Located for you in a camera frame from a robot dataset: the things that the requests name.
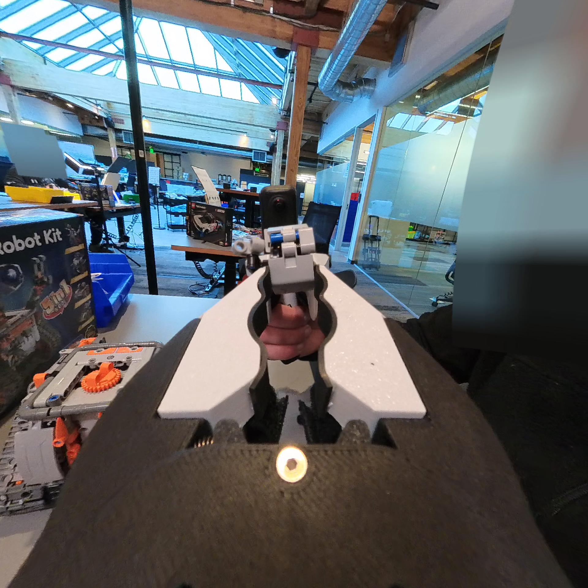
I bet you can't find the person's right hand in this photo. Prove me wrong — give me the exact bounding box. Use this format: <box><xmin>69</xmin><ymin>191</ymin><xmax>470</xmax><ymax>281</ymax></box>
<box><xmin>260</xmin><ymin>303</ymin><xmax>328</xmax><ymax>362</ymax></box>

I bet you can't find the wooden support post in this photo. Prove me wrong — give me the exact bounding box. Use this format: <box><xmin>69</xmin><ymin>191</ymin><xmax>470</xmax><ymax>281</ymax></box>
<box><xmin>283</xmin><ymin>42</ymin><xmax>314</xmax><ymax>189</ymax></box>

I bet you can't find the blue plastic bin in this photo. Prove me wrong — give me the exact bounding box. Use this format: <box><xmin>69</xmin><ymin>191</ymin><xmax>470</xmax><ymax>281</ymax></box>
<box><xmin>89</xmin><ymin>253</ymin><xmax>136</xmax><ymax>330</ymax></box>

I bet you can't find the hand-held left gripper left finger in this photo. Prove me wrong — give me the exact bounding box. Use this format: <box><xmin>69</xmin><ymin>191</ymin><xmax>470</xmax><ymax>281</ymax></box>
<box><xmin>158</xmin><ymin>267</ymin><xmax>276</xmax><ymax>423</ymax></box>

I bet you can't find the yellow plastic bin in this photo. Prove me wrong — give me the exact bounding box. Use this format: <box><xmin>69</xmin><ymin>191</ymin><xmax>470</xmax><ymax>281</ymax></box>
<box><xmin>5</xmin><ymin>184</ymin><xmax>81</xmax><ymax>205</ymax></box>

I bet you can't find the grey toy wheel frame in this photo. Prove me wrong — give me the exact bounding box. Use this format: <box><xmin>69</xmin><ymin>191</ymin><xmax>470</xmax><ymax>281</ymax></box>
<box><xmin>232</xmin><ymin>224</ymin><xmax>318</xmax><ymax>295</ymax></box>

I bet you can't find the silver air duct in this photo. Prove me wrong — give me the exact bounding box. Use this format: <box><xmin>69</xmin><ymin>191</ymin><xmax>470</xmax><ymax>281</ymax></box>
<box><xmin>317</xmin><ymin>0</ymin><xmax>391</xmax><ymax>102</ymax></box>

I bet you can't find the black metal pole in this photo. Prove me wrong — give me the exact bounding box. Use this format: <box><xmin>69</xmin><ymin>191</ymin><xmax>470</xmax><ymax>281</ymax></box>
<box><xmin>120</xmin><ymin>0</ymin><xmax>159</xmax><ymax>295</ymax></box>

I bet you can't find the black office chair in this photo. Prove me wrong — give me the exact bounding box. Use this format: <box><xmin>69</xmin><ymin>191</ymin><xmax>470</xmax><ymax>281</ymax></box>
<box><xmin>302</xmin><ymin>201</ymin><xmax>342</xmax><ymax>260</ymax></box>

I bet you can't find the grey orange tracked toy robot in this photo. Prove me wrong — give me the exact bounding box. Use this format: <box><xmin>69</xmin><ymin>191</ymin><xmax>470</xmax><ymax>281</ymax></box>
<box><xmin>0</xmin><ymin>336</ymin><xmax>164</xmax><ymax>515</ymax></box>

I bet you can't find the wooden office table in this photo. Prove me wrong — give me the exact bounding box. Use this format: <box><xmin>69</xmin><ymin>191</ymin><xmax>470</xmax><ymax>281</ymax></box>
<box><xmin>170</xmin><ymin>239</ymin><xmax>251</xmax><ymax>296</ymax></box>

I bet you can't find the blue robot kit box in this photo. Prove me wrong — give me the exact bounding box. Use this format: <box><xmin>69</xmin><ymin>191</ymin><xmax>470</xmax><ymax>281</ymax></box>
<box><xmin>0</xmin><ymin>210</ymin><xmax>97</xmax><ymax>414</ymax></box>

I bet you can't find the black toy box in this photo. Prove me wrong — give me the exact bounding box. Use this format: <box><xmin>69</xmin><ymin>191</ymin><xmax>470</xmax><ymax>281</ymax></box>
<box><xmin>187</xmin><ymin>201</ymin><xmax>234</xmax><ymax>247</ymax></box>

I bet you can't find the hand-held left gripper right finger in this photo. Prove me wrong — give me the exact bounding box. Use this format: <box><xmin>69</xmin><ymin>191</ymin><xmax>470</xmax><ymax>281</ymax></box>
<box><xmin>313</xmin><ymin>265</ymin><xmax>427</xmax><ymax>429</ymax></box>

